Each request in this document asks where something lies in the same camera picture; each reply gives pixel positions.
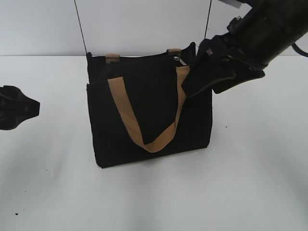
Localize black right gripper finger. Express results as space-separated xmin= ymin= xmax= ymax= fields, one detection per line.
xmin=212 ymin=64 xmax=265 ymax=94
xmin=181 ymin=63 xmax=234 ymax=97

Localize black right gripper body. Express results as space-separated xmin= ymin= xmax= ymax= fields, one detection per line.
xmin=192 ymin=33 xmax=261 ymax=79

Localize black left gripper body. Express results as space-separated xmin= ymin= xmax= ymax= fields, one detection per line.
xmin=0 ymin=85 xmax=40 ymax=130

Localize black tote bag tan handles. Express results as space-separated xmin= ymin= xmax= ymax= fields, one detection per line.
xmin=86 ymin=42 xmax=213 ymax=168

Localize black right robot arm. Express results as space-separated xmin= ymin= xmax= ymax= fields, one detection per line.
xmin=181 ymin=0 xmax=308 ymax=97

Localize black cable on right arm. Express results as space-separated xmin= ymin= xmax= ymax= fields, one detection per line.
xmin=291 ymin=42 xmax=308 ymax=58

